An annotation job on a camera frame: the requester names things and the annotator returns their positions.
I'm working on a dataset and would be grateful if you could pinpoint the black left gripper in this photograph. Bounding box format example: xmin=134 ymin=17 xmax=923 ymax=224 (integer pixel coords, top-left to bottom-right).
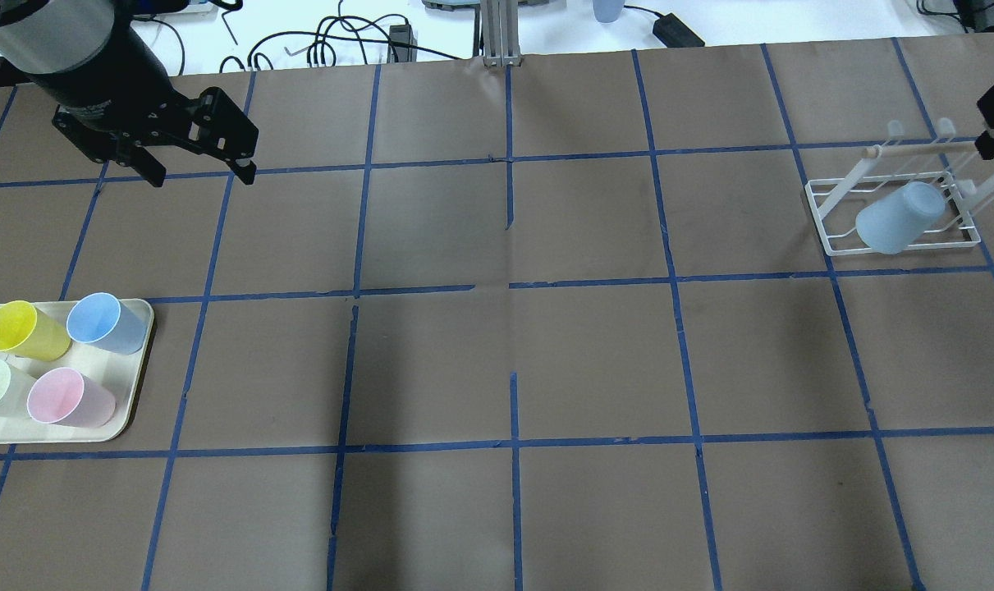
xmin=53 ymin=78 xmax=259 ymax=188

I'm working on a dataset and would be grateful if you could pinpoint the light blue cup front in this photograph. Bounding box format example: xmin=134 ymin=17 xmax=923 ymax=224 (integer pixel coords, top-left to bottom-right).
xmin=854 ymin=182 xmax=946 ymax=255

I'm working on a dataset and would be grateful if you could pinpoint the light blue cup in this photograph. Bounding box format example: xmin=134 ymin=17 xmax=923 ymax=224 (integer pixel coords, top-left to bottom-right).
xmin=66 ymin=292 xmax=148 ymax=355
xmin=854 ymin=182 xmax=946 ymax=255

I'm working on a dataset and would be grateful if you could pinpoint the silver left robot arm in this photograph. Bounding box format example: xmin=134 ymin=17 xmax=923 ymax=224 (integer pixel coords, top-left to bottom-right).
xmin=0 ymin=1 xmax=258 ymax=187

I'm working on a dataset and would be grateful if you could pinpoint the light blue cup rear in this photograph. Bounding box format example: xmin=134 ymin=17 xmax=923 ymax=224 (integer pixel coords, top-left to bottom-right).
xmin=66 ymin=292 xmax=148 ymax=355

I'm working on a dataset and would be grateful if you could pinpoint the yellow plastic cup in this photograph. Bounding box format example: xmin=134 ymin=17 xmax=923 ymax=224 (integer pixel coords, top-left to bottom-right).
xmin=0 ymin=300 xmax=71 ymax=360

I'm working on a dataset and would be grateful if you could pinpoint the pink plastic cup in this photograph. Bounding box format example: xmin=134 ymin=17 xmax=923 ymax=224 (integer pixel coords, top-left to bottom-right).
xmin=27 ymin=367 xmax=117 ymax=428

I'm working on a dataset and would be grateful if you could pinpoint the blue cup on desk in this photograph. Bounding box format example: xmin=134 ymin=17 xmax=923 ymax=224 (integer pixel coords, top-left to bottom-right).
xmin=591 ymin=0 xmax=625 ymax=24

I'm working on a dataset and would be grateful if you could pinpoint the beige plastic tray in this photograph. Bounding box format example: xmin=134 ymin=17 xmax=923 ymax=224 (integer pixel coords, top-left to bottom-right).
xmin=0 ymin=292 xmax=155 ymax=445

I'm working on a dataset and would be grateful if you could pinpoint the black power adapter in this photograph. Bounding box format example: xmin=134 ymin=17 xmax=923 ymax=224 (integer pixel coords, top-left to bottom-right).
xmin=652 ymin=12 xmax=706 ymax=48

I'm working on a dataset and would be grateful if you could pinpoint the white wire cup rack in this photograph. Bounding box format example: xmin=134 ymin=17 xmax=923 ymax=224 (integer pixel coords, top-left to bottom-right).
xmin=805 ymin=119 xmax=994 ymax=257

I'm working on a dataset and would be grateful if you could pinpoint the aluminium frame post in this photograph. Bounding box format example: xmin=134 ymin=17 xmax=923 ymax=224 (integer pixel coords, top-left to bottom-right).
xmin=480 ymin=0 xmax=522 ymax=68

